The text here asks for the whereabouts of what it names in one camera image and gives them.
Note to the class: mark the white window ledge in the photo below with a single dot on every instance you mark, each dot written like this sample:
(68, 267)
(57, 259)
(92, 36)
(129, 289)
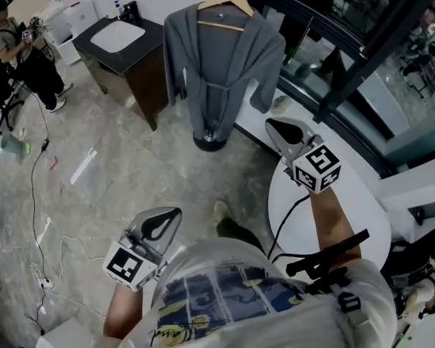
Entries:
(253, 122)

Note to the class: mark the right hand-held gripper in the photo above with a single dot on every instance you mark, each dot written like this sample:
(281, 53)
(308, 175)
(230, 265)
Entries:
(317, 165)

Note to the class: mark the dark vanity cabinet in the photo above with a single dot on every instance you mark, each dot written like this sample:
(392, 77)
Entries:
(137, 74)

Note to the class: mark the person's white printed shirt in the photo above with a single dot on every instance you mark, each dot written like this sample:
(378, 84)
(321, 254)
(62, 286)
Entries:
(261, 303)

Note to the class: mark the black faucet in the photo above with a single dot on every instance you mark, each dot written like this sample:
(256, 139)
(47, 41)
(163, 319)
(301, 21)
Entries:
(130, 11)

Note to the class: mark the white low stool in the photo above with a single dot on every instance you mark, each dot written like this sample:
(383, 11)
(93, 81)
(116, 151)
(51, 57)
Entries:
(70, 334)

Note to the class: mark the black office chair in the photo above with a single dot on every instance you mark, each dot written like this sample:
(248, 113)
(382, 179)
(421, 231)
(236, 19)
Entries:
(0, 103)

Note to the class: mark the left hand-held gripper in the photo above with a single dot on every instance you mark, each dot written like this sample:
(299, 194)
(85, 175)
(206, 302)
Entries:
(156, 241)

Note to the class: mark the grey stone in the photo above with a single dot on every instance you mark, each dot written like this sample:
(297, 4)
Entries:
(282, 103)

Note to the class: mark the white box appliance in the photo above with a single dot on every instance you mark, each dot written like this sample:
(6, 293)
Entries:
(76, 16)

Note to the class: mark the white sink basin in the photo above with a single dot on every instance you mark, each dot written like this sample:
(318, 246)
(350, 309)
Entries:
(117, 36)

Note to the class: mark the white round table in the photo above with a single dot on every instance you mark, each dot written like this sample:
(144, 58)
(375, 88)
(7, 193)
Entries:
(297, 216)

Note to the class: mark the grey robe garment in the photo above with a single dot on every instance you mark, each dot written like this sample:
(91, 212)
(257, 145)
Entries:
(221, 67)

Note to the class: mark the person's left forearm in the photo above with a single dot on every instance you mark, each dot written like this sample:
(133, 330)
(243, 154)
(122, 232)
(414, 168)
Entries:
(125, 312)

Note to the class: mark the white power strip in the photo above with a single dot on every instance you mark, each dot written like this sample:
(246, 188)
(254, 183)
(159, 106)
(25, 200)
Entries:
(44, 284)

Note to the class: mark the black window frame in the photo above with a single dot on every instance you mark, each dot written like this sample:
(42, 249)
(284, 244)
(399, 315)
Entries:
(348, 49)

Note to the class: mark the person's right forearm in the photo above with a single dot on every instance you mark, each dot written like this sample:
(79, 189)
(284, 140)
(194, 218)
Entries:
(331, 223)

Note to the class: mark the person's black trouser leg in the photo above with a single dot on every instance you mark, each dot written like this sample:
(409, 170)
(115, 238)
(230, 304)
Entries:
(239, 234)

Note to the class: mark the person's light shoe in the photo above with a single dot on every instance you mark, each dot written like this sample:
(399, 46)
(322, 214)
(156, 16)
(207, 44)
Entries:
(221, 210)

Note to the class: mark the white soap pump bottle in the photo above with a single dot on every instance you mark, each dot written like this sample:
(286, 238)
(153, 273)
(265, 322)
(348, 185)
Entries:
(116, 8)

